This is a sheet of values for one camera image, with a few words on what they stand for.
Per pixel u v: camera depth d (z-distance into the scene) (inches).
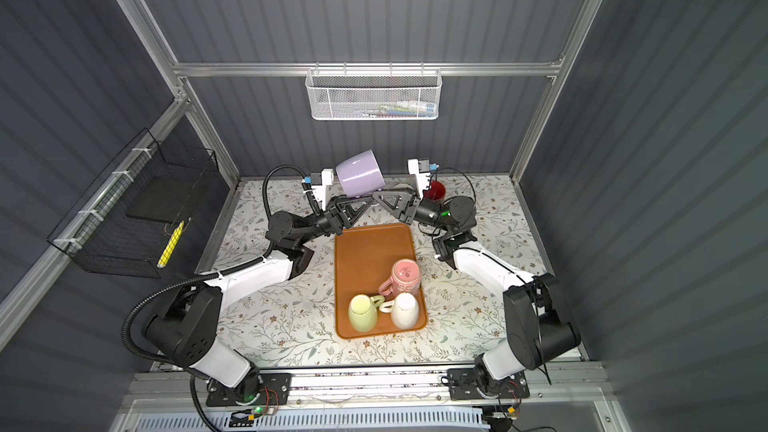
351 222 25.5
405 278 31.7
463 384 28.9
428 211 25.8
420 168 24.9
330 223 24.8
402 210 25.3
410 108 36.0
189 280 18.6
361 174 24.0
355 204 25.5
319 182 24.8
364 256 38.0
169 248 26.7
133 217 28.6
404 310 30.3
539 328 17.6
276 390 28.6
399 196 25.3
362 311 30.1
